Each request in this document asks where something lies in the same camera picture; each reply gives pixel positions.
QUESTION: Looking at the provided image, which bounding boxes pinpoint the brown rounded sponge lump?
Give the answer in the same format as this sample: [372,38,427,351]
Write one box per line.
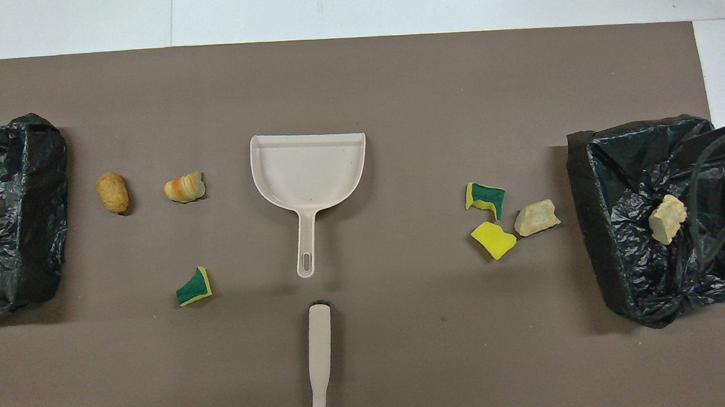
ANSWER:
[95,171,131,216]

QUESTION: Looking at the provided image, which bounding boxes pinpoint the orange striped sponge piece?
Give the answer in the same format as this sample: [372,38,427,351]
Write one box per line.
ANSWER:
[162,170,207,205]

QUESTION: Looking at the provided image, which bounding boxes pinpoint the small green yellow sponge wedge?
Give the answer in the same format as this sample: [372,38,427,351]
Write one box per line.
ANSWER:
[174,266,213,308]

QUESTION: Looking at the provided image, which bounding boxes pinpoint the beige plastic dustpan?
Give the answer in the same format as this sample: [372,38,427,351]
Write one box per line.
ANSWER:
[249,128,375,281]

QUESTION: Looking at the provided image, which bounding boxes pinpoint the beige brush black bristles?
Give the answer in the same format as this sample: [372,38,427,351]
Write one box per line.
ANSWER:
[302,300,339,407]

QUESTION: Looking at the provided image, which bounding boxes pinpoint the curled green yellow sponge piece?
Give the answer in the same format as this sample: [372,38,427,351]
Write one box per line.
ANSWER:
[464,180,508,223]

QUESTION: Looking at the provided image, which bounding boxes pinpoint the plain yellow sponge piece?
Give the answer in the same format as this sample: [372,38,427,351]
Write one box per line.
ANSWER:
[469,219,519,262]

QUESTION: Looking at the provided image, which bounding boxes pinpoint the beige sponge chunk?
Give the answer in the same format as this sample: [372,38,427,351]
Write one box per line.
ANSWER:
[646,193,689,246]
[512,198,562,238]

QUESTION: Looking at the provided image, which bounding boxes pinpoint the black bag lined bin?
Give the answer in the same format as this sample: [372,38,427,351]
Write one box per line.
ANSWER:
[564,112,725,334]
[0,111,78,314]

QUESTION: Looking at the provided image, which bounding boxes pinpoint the brown table mat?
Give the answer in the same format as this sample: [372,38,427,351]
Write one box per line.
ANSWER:
[0,13,725,407]

